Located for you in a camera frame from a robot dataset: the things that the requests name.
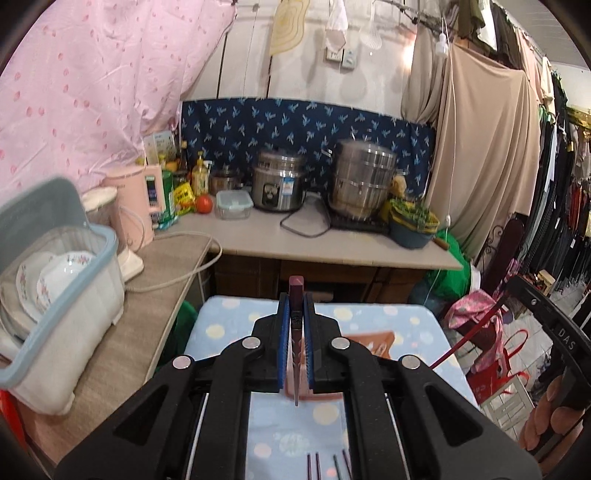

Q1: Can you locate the pink floral sheet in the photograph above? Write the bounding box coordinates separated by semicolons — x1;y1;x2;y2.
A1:
0;0;239;200

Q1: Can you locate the red bag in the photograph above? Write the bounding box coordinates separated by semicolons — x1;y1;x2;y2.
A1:
466;329;532;405

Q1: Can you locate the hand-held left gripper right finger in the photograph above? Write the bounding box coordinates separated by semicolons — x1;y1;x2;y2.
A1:
304;294;542;480

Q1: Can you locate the yellow pump bottle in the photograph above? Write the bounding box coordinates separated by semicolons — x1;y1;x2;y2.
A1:
191;152;211;197

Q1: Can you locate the green bag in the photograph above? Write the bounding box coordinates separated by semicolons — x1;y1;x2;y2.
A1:
424;233;472;302

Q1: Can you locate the white plastic stool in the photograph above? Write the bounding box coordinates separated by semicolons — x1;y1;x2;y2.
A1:
479;374;539;430

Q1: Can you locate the person's right hand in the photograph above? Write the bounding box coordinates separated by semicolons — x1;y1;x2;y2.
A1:
521;376;585;462

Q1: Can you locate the pink water dispenser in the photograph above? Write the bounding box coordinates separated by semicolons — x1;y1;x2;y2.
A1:
102;165;167;246

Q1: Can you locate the small steel pot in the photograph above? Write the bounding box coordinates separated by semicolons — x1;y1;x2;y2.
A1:
210;168;243;195

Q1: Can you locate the pink plastic utensil holder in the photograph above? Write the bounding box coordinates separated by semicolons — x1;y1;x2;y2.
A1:
285;330;396;398

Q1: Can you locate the steel rice cooker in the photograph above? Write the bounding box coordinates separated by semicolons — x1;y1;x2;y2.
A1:
251;148;308;213

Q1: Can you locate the clear plastic food container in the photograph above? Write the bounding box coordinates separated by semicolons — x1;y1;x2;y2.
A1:
215;189;254;221

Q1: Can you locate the white green carton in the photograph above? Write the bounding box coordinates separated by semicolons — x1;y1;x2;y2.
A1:
143;131;179;167

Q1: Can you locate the row of hanging clothes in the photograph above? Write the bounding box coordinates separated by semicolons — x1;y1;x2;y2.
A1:
455;0;591;324

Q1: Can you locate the white hanging cloth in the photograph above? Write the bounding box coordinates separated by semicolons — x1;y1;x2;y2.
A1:
322;0;350;52

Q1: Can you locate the dark maroon board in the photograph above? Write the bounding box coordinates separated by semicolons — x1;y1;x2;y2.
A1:
482;216;525;292

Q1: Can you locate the green canister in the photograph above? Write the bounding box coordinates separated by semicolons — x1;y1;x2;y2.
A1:
160;170;179;220

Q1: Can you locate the floral white plate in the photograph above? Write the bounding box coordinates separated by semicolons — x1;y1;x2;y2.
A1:
16;251;56;324

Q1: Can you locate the dark blue leaf-print cloth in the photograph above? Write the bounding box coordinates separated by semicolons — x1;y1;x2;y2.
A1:
180;97;437;222

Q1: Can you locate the blue basin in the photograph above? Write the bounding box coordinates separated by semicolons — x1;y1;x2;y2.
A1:
388;211;439;250

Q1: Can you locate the dish box with blue lid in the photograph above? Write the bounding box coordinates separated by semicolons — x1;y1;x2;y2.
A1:
0;177;126;416

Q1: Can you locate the white power cable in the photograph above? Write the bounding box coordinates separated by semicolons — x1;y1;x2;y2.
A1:
124;230;223;294

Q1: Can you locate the green sack under table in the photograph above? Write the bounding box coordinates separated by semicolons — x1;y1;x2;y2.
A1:
159;300;199;371

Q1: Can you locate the black induction cooker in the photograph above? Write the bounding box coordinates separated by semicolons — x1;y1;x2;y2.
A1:
328;210;391;234

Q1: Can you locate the steel steamer pot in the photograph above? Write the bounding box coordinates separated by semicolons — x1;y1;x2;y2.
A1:
327;138;399;220

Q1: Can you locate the beige top kitchen counter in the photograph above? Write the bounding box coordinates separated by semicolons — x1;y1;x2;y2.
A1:
154;209;465;306

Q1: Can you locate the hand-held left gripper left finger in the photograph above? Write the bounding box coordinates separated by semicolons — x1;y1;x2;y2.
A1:
54;292;293;480

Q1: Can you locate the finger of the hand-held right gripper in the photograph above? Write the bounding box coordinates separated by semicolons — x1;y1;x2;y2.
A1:
503;275;553;325

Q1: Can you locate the floral white bowl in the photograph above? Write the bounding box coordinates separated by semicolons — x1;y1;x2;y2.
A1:
36;251;98;315

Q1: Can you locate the yellow snack packet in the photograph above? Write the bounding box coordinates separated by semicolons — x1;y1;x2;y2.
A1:
172;182;197;216

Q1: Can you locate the black power cable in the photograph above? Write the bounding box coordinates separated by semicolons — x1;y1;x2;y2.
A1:
279;193;334;239

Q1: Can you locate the white hanging cord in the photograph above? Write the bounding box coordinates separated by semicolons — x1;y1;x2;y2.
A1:
442;18;459;228

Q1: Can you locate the pink floral bag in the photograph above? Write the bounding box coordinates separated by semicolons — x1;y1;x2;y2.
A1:
444;290;505;376

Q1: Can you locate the white wall socket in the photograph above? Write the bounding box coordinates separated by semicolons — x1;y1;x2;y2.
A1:
325;45;359;70

